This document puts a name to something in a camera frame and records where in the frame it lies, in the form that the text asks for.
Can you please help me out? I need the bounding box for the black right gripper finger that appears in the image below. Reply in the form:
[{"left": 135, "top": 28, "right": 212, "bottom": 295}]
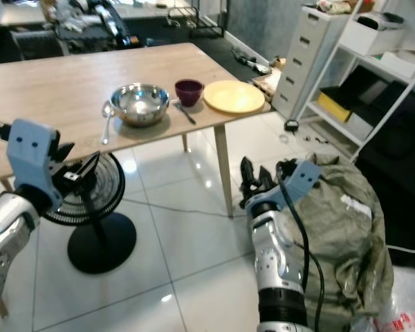
[{"left": 240, "top": 157, "right": 259, "bottom": 203}]

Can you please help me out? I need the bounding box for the wooden table leg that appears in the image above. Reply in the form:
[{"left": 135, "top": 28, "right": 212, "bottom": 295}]
[{"left": 213, "top": 124, "right": 235, "bottom": 219}]

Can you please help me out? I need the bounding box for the silver metal spoon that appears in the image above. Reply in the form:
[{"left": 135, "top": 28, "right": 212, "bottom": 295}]
[{"left": 101, "top": 102, "right": 116, "bottom": 146}]

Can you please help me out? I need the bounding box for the black floor fan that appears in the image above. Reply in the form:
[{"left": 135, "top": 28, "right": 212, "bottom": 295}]
[{"left": 43, "top": 152, "right": 138, "bottom": 275}]

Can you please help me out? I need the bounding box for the stainless steel bowl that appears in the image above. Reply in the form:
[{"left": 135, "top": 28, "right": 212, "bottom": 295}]
[{"left": 110, "top": 83, "right": 171, "bottom": 128}]

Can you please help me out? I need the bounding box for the yellow round plate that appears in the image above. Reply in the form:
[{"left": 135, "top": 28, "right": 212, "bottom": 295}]
[{"left": 202, "top": 80, "right": 266, "bottom": 115}]

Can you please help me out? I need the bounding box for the green woven sack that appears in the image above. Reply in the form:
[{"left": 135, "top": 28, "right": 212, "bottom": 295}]
[{"left": 277, "top": 154, "right": 396, "bottom": 329}]

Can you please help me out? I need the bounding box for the yellow storage box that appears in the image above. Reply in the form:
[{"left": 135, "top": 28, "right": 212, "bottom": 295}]
[{"left": 317, "top": 90, "right": 353, "bottom": 124}]

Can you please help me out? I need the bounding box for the small purple bowl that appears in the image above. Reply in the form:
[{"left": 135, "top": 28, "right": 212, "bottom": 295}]
[{"left": 174, "top": 78, "right": 205, "bottom": 108}]

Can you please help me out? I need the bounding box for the white drawer cabinet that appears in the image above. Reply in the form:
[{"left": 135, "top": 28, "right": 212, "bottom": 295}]
[{"left": 272, "top": 6, "right": 350, "bottom": 122}]

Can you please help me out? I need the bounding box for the cluttered metal cart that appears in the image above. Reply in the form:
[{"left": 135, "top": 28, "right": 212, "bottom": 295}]
[{"left": 52, "top": 0, "right": 132, "bottom": 50}]

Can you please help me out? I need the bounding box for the white metal shelf rack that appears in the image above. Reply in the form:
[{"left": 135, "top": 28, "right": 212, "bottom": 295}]
[{"left": 294, "top": 0, "right": 415, "bottom": 163}]

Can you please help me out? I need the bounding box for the white printer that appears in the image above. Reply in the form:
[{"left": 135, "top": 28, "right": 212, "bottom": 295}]
[{"left": 339, "top": 10, "right": 407, "bottom": 57}]

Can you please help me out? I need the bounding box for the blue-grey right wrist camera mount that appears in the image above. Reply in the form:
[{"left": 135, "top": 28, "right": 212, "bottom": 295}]
[{"left": 248, "top": 160, "right": 322, "bottom": 212}]

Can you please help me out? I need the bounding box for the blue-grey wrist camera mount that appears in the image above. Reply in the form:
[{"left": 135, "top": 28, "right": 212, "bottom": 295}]
[
  {"left": 248, "top": 160, "right": 322, "bottom": 212},
  {"left": 6, "top": 118, "right": 61, "bottom": 210}
]

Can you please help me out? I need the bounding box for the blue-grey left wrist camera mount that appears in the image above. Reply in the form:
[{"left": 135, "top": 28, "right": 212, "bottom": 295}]
[{"left": 6, "top": 118, "right": 61, "bottom": 210}]

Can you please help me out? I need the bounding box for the black wire floor rack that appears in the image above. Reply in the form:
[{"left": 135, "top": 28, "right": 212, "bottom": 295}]
[{"left": 166, "top": 0, "right": 225, "bottom": 39}]

